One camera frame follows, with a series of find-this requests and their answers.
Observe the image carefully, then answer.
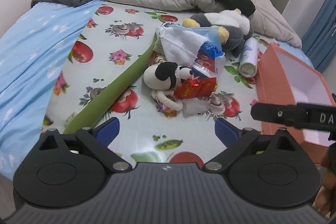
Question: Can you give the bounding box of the red foil snack packet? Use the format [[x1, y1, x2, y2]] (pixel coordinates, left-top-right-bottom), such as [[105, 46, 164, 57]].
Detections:
[[174, 77, 217, 100]]

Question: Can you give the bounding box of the white fluffy plush string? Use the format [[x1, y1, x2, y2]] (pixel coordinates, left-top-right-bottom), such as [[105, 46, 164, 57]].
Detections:
[[151, 89, 184, 111]]

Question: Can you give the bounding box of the blue white plastic packet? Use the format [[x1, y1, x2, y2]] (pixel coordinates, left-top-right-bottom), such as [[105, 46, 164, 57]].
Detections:
[[191, 42, 226, 80]]

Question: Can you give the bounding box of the black white plush dog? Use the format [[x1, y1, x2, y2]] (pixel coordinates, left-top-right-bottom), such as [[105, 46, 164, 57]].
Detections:
[[143, 62, 194, 90]]

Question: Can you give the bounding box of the clear bag white cloth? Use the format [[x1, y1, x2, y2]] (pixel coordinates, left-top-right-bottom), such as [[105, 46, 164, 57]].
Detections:
[[155, 23, 224, 67]]

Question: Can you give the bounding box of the person right hand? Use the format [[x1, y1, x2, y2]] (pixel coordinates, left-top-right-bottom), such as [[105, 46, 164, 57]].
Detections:
[[314, 143, 335, 217]]

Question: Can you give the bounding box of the green long plush cucumber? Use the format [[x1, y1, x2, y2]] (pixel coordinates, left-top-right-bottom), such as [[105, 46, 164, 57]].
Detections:
[[63, 35, 157, 134]]

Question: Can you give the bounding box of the fruit print table cloth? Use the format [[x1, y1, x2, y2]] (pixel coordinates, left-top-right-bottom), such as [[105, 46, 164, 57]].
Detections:
[[42, 2, 261, 164]]

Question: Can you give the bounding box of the white spray can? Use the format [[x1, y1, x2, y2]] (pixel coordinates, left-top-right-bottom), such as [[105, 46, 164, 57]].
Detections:
[[238, 37, 258, 79]]

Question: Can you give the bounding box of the blue curtain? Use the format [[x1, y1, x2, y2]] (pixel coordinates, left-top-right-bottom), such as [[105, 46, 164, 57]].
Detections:
[[302, 0, 336, 73]]

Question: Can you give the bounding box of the grey beige blanket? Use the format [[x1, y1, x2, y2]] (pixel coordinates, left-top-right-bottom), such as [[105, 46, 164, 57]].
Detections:
[[103, 0, 302, 48]]

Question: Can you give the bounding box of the light blue bed sheet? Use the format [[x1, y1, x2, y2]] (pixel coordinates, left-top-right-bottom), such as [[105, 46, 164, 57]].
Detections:
[[0, 0, 102, 179]]

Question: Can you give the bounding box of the grey white penguin plush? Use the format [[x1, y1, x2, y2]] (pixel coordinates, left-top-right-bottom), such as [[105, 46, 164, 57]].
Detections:
[[182, 9, 253, 57]]

